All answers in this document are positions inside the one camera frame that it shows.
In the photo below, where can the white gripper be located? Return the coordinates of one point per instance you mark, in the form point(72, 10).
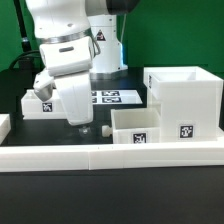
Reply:
point(68, 64)

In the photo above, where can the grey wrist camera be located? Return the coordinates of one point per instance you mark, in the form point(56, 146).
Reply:
point(43, 85)

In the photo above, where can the white front drawer box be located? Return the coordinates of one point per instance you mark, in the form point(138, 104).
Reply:
point(133, 126)

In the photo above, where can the white rear drawer box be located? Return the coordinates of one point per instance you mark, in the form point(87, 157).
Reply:
point(34, 109)

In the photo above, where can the white drawer cabinet housing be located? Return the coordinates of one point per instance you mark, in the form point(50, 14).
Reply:
point(188, 101)

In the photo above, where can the white drawer box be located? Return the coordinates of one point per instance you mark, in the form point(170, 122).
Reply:
point(34, 109)
point(133, 126)

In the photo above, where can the white fence wall frame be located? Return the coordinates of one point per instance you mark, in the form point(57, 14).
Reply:
point(112, 156)

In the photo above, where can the fiducial marker sheet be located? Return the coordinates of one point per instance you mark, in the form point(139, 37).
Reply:
point(100, 97)

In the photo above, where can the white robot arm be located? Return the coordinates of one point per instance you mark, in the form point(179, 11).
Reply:
point(59, 21)

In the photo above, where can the black pole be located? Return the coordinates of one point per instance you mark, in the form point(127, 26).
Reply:
point(24, 38)

